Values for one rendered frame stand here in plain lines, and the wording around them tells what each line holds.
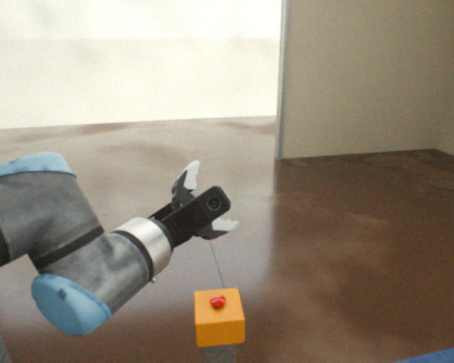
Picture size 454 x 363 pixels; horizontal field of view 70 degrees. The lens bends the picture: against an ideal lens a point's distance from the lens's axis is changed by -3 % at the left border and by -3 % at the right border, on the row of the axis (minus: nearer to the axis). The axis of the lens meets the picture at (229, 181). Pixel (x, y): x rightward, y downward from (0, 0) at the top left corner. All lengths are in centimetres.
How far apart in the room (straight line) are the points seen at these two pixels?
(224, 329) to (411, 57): 585
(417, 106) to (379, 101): 78
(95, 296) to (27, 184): 15
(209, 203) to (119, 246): 15
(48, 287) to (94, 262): 5
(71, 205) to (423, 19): 624
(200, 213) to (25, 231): 24
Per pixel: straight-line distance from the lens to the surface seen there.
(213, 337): 88
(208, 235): 58
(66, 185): 43
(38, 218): 41
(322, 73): 550
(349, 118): 586
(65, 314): 44
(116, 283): 44
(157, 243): 48
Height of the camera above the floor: 168
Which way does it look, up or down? 22 degrees down
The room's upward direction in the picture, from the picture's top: straight up
